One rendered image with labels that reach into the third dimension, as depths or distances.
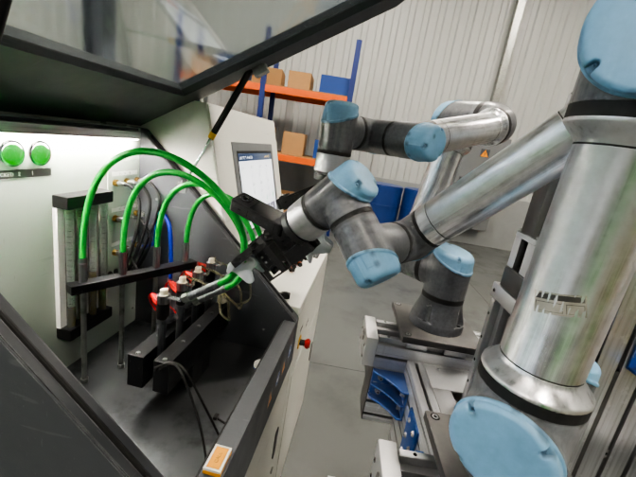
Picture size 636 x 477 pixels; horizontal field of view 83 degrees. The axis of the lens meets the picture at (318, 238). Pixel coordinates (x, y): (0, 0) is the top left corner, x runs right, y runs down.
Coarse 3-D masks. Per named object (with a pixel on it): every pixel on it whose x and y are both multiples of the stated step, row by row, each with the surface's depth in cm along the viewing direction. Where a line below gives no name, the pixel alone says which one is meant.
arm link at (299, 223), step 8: (288, 208) 63; (296, 208) 61; (288, 216) 62; (296, 216) 60; (304, 216) 59; (296, 224) 61; (304, 224) 60; (312, 224) 60; (296, 232) 61; (304, 232) 61; (312, 232) 61; (320, 232) 61; (312, 240) 64
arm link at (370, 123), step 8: (368, 120) 80; (376, 120) 80; (384, 120) 79; (392, 120) 78; (368, 128) 79; (376, 128) 78; (384, 128) 76; (368, 136) 79; (376, 136) 78; (368, 144) 80; (376, 144) 78; (376, 152) 81; (384, 152) 79
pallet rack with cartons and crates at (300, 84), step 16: (256, 80) 570; (272, 80) 570; (288, 80) 562; (304, 80) 560; (336, 80) 560; (352, 80) 541; (272, 96) 631; (288, 96) 630; (304, 96) 552; (320, 96) 550; (336, 96) 549; (352, 96) 547; (272, 112) 638; (288, 144) 586; (304, 144) 592; (288, 160) 578; (304, 160) 576; (288, 192) 642
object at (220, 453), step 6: (216, 450) 62; (222, 450) 62; (216, 456) 60; (222, 456) 61; (210, 462) 59; (216, 462) 59; (216, 468) 58; (222, 468) 59; (210, 474) 58; (216, 474) 58
